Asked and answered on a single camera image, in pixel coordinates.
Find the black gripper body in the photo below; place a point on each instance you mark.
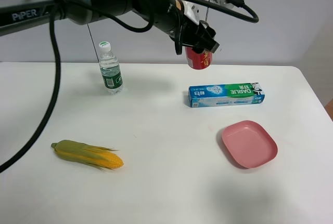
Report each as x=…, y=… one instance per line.
x=183, y=32

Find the red drink can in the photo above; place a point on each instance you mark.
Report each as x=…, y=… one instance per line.
x=198, y=61

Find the pink plastic plate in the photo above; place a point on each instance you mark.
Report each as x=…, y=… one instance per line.
x=249, y=144

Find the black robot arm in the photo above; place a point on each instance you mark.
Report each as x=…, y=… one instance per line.
x=18, y=15

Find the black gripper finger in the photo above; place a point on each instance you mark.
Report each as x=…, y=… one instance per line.
x=204, y=39

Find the clear plastic water bottle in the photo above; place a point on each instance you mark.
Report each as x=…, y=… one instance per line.
x=110, y=68

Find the yellow corn cob with husk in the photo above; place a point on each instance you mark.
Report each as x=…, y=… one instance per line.
x=95, y=156

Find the blue green toothpaste box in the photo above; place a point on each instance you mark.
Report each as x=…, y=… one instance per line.
x=225, y=95

